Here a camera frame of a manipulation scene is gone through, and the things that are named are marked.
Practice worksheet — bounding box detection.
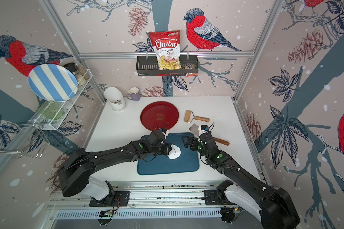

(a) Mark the wooden rolling pin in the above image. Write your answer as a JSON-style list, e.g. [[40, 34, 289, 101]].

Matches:
[[184, 110, 210, 123]]

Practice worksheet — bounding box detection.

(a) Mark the white dough piece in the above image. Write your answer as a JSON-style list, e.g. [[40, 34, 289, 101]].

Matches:
[[168, 144, 181, 159]]

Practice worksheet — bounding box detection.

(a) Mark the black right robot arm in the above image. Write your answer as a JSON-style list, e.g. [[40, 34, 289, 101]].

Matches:
[[182, 132, 301, 229]]

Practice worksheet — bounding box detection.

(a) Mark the white wire wall shelf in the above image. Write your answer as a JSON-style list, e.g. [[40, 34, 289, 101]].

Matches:
[[0, 69, 93, 159]]

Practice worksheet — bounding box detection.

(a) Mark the purple mug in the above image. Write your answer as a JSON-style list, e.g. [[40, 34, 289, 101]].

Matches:
[[126, 87, 140, 102]]

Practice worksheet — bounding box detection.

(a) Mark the round red tray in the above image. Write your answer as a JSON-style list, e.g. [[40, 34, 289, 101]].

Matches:
[[140, 101, 179, 131]]

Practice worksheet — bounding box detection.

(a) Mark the teal plastic tray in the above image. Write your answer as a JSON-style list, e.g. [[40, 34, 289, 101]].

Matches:
[[137, 132, 200, 176]]

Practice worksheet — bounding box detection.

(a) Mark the blue white striped plate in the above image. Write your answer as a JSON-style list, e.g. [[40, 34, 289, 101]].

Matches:
[[28, 64, 78, 102]]

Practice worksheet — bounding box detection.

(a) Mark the metal spatula wooden handle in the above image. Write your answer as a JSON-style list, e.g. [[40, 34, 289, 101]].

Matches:
[[189, 124, 230, 146]]

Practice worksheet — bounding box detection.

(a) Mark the dark lid spice jar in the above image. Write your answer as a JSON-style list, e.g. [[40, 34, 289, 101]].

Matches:
[[63, 63, 79, 75]]

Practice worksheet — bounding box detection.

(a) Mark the green glass cup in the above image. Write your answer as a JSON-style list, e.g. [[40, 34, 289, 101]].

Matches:
[[37, 101, 63, 120]]

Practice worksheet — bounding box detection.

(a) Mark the red cassava chips bag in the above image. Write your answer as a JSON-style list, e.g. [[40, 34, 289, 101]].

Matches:
[[149, 30, 182, 70]]

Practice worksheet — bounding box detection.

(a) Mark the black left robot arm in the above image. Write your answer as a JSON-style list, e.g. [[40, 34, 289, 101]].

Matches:
[[57, 128, 178, 201]]

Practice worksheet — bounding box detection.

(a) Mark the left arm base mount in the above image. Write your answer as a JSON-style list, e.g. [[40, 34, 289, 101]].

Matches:
[[89, 181, 131, 207]]

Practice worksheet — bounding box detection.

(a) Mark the white cutlery holder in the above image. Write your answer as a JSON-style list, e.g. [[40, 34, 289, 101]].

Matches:
[[104, 87, 127, 112]]

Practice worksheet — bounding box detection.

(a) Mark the black wire wall basket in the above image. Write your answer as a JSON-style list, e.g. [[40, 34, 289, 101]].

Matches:
[[136, 55, 198, 76]]

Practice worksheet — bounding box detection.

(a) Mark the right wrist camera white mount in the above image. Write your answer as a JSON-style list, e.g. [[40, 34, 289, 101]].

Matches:
[[198, 125, 209, 139]]

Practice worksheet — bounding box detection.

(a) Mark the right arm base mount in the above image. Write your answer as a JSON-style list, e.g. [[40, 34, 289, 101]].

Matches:
[[201, 180, 235, 206]]

